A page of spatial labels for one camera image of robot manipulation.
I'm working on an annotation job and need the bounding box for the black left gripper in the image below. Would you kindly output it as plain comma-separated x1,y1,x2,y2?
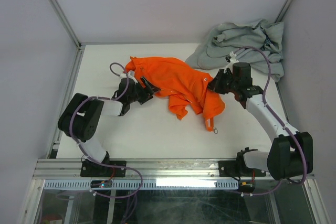
128,77,160,104

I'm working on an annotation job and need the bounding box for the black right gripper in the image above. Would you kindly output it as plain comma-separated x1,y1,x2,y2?
205,68,238,94

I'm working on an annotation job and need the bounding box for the orange zip jacket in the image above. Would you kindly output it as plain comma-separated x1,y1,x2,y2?
125,57,225,131

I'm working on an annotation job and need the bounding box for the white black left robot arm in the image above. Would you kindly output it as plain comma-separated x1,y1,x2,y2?
58,76,161,176

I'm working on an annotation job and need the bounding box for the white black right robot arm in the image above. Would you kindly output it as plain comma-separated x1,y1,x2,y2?
207,62,313,181

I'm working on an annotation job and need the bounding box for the grey sweatshirt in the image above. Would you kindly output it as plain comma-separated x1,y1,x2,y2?
185,19,284,82

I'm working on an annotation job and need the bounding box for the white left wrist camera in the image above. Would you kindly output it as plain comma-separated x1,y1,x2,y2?
120,70,136,82

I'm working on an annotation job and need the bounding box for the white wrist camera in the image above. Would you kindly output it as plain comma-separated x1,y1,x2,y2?
225,51,237,63
120,70,136,82

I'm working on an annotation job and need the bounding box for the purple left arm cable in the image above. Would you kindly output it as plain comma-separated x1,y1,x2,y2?
56,62,144,200

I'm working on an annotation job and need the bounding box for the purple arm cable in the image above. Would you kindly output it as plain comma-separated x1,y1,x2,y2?
225,46,308,197
56,62,144,200

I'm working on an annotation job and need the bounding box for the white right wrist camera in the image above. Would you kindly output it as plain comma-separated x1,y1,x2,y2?
225,51,237,63

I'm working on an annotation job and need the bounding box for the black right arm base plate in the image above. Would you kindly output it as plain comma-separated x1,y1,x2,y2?
218,160,266,178

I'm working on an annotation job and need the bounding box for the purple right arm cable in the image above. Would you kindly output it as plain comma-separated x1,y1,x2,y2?
225,46,308,197

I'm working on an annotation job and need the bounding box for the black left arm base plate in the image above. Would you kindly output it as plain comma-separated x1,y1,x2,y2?
80,160,126,178

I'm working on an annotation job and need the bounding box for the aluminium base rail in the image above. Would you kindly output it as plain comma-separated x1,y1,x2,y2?
33,157,316,180

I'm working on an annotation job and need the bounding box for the white slotted cable duct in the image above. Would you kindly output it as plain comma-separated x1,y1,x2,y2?
44,178,239,190

